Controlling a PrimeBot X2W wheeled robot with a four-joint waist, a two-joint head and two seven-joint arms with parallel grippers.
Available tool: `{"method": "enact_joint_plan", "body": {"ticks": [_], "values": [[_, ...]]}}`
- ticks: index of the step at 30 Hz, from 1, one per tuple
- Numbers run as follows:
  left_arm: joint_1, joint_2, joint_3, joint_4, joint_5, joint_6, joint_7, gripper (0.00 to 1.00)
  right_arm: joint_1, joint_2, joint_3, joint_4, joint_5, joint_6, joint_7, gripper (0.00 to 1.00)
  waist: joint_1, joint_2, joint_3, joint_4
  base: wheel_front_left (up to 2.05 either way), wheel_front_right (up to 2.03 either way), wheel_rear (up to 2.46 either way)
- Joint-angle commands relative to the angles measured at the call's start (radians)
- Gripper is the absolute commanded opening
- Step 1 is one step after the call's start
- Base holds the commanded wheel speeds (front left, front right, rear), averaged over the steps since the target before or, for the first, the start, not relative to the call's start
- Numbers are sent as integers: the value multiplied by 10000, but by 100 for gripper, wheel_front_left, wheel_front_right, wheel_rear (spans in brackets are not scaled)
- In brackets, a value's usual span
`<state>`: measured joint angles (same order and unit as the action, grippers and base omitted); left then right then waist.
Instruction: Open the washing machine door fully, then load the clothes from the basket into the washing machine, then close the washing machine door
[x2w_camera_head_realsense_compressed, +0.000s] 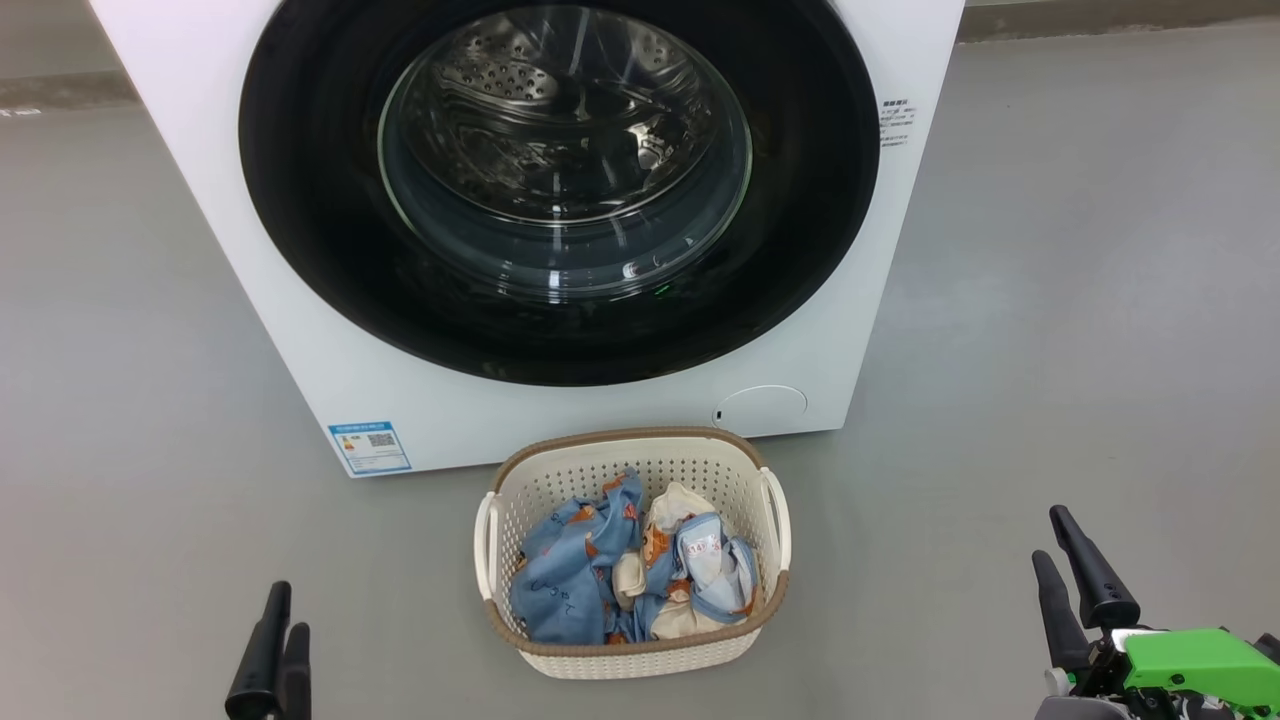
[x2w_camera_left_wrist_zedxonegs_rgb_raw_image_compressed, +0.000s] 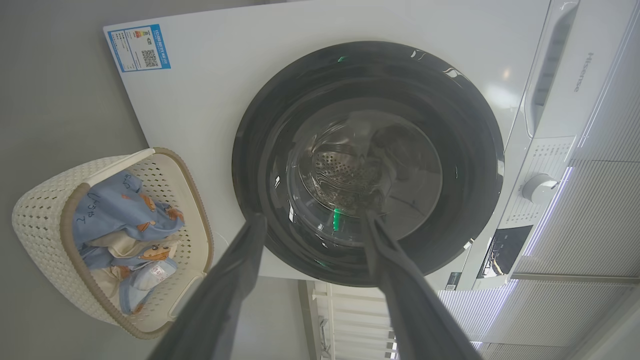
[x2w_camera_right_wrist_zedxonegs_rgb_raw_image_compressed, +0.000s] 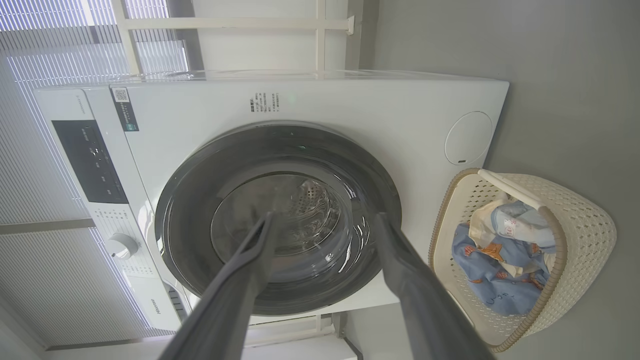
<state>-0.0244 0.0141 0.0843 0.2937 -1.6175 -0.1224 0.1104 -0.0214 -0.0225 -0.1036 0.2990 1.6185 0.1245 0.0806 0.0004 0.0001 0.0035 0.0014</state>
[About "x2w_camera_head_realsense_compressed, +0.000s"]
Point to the cream perforated laundry basket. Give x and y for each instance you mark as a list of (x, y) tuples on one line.
[(560, 470)]

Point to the blue energy label sticker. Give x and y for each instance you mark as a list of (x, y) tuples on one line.
[(370, 448)]

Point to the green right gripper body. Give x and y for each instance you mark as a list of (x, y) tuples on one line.
[(1190, 660)]

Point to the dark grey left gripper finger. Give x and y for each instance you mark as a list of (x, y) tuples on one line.
[(262, 670), (296, 680)]

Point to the white front-load washing machine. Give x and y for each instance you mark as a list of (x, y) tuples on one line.
[(200, 200)]

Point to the cream and blue garment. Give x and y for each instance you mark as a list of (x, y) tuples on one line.
[(700, 560)]

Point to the blue bear-print garment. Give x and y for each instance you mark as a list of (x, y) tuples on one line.
[(565, 580)]

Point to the black washer door with glass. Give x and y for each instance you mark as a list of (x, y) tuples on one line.
[(300, 220)]

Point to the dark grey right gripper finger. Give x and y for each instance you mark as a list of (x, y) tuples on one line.
[(1100, 595), (1062, 625)]

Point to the round drain filter cover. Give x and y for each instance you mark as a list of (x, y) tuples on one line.
[(760, 410)]

